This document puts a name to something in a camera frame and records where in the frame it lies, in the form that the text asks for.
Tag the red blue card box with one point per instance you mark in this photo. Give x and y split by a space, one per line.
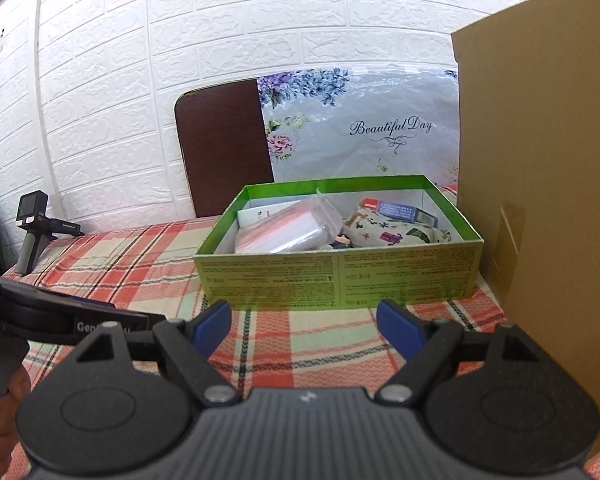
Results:
398 211

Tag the person left hand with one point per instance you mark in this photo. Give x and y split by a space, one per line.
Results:
19 386

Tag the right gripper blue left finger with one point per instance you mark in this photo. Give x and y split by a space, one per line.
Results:
211 327

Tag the green cardboard box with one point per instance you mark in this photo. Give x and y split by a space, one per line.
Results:
347 278

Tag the floral grey fabric pouch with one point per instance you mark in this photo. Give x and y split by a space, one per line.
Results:
367 228

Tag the pink pack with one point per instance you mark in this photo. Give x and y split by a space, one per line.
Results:
309 224

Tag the spare black handheld gripper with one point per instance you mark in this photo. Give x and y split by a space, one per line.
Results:
40 230

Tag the brown cardboard sheet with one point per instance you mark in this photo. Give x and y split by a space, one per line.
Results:
529 181

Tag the white blue HP box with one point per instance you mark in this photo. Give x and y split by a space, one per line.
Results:
250 216

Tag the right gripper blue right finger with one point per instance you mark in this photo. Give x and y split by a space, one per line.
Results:
401 328

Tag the floral white pillow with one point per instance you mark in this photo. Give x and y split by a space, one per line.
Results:
359 121

